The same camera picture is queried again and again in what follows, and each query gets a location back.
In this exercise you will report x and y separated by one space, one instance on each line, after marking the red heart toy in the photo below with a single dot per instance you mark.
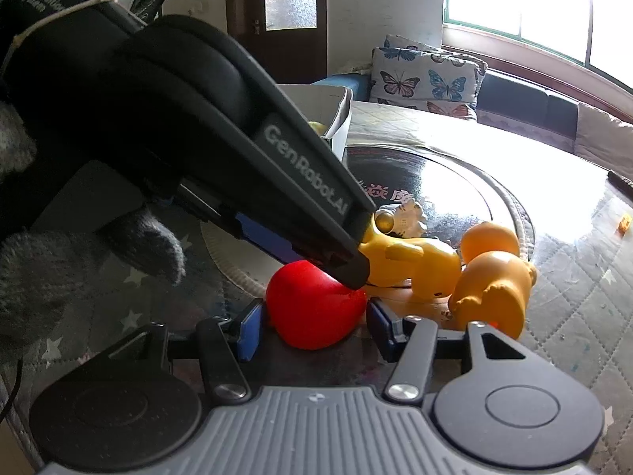
309 309

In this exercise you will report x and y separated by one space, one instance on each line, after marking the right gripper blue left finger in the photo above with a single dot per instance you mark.
224 345

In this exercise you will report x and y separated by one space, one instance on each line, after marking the grey knitted glove hand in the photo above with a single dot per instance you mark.
41 272

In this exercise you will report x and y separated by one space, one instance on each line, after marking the grey quilted star table cover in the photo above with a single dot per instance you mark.
579 315

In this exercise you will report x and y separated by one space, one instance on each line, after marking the butterfly print pillow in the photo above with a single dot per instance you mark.
420 77

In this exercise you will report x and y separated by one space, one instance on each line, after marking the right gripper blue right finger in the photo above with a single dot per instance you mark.
409 343

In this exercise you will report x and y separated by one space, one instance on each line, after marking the blue sofa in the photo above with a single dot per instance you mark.
514 105

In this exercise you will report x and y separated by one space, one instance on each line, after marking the small toy pile on table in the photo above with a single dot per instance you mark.
624 224

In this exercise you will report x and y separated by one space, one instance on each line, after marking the black remote control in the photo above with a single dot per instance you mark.
623 184

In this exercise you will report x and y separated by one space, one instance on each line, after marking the window with green frame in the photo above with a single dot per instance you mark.
594 33

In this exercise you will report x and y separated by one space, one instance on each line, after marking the yellow plush duck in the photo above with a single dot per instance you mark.
319 128

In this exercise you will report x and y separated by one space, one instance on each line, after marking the yellow rubber dog toy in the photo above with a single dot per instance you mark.
398 252

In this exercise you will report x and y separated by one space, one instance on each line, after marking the round black induction plate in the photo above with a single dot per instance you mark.
454 196

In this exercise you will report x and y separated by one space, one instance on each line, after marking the dark wooden door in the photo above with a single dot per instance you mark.
287 37

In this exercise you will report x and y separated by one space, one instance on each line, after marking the white cardboard box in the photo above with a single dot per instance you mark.
329 106

